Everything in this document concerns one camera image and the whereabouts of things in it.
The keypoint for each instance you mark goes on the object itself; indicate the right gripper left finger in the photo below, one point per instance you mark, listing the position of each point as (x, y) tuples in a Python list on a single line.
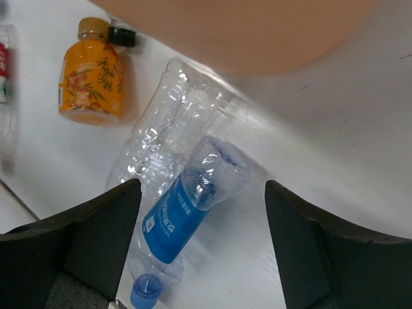
[(74, 259)]

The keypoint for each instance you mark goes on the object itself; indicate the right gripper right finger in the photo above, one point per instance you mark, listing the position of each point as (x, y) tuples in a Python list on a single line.
[(325, 261)]

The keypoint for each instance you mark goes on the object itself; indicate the blue label blue cap bottle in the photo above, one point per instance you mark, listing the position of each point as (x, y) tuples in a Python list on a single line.
[(215, 170)]

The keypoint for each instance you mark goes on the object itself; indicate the orange juice bottle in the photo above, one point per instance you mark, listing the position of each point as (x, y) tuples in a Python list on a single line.
[(91, 81)]

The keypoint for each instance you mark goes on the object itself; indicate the black label bottle by bin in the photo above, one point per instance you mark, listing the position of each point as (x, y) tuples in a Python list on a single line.
[(121, 37)]

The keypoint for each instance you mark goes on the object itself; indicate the red label red cap bottle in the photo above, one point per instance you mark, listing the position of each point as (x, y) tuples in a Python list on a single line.
[(9, 118)]

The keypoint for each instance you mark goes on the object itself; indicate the orange plastic bin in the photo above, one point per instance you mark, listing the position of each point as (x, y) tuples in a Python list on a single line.
[(245, 37)]

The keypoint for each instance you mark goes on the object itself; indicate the clear unlabeled bottle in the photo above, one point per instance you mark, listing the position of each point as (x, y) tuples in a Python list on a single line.
[(184, 104)]

